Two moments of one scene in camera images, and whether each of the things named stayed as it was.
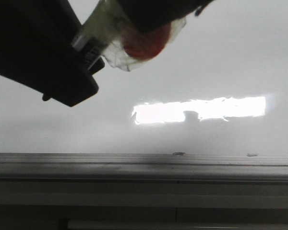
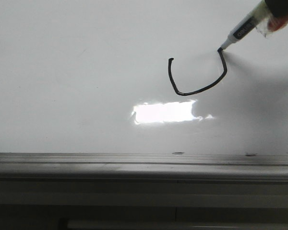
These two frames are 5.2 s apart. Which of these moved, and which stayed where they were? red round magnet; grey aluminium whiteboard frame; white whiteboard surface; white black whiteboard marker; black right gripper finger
Moved: white black whiteboard marker; red round magnet; black right gripper finger
Stayed: grey aluminium whiteboard frame; white whiteboard surface
